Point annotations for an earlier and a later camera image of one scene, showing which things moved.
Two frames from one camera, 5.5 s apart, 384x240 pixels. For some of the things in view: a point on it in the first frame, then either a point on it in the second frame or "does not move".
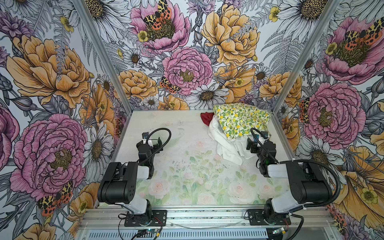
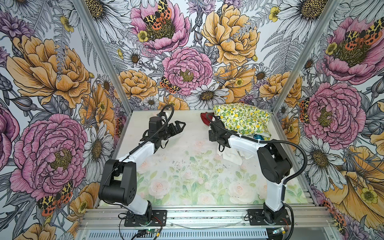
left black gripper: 156,146 → 179,130
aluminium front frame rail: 312,217 does not move
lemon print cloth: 239,119 does not move
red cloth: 206,117 does not move
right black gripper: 254,145 → 211,136
